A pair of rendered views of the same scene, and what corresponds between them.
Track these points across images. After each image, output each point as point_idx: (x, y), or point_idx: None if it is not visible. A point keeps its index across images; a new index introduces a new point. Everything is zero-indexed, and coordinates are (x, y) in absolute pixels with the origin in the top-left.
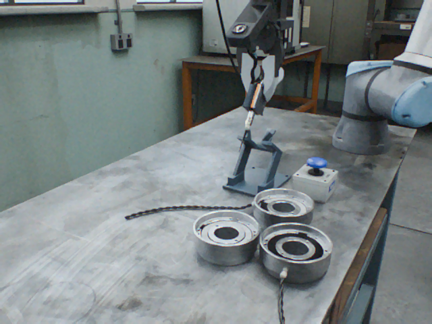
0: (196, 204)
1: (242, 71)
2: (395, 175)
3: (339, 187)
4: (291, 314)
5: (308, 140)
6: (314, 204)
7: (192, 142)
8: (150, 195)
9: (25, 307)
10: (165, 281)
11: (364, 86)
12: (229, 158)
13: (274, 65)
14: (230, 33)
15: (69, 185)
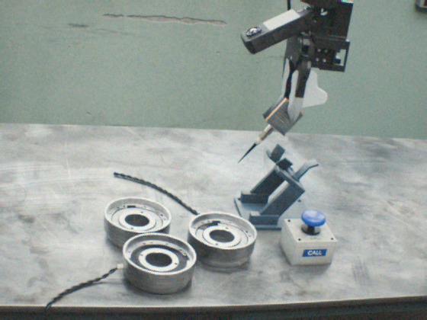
0: (181, 197)
1: (283, 78)
2: None
3: (342, 264)
4: (90, 289)
5: None
6: (241, 247)
7: (303, 148)
8: (165, 170)
9: None
10: (62, 223)
11: None
12: (302, 180)
13: (296, 83)
14: (244, 33)
15: (125, 129)
